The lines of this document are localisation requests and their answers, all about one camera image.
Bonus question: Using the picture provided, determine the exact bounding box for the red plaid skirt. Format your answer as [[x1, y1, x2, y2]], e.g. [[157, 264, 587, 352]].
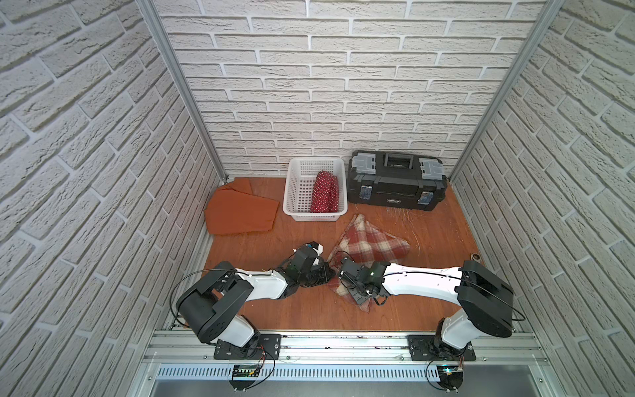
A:
[[327, 213, 410, 314]]

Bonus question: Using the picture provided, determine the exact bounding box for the white plastic basket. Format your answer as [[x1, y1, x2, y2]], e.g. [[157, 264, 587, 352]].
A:
[[282, 156, 348, 222]]

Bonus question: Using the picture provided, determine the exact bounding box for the orange skirt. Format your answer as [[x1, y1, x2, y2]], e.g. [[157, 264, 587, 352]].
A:
[[204, 178, 279, 235]]

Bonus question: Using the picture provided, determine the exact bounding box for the right controller board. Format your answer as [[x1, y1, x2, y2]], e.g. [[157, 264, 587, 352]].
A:
[[437, 366, 464, 392]]

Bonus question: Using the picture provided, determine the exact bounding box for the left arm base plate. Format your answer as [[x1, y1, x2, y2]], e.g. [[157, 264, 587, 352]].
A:
[[213, 333, 282, 361]]

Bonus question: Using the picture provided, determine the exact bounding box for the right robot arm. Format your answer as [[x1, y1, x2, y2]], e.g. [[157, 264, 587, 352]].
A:
[[337, 257, 526, 361]]

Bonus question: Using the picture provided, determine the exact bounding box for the controller board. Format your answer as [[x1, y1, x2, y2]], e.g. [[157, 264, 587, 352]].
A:
[[437, 366, 464, 392], [229, 365, 261, 391]]

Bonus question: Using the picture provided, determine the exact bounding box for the black plastic toolbox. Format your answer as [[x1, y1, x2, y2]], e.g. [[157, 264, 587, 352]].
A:
[[347, 151, 448, 211]]

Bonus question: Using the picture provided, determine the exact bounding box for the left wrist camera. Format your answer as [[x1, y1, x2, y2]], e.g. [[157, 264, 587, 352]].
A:
[[306, 242, 323, 254]]

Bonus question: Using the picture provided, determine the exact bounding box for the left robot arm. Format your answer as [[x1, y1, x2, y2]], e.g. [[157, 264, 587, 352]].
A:
[[170, 242, 335, 360]]

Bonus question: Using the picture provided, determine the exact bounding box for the left controller board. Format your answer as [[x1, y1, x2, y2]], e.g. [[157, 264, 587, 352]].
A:
[[229, 365, 261, 391]]

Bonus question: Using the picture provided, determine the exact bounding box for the red polka dot skirt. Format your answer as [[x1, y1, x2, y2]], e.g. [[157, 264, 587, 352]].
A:
[[310, 170, 339, 213]]

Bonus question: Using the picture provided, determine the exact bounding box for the aluminium mounting rail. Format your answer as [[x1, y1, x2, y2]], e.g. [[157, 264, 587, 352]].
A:
[[142, 329, 549, 366]]

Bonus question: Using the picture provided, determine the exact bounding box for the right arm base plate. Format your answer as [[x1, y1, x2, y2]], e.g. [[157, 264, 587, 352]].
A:
[[406, 335, 476, 362]]

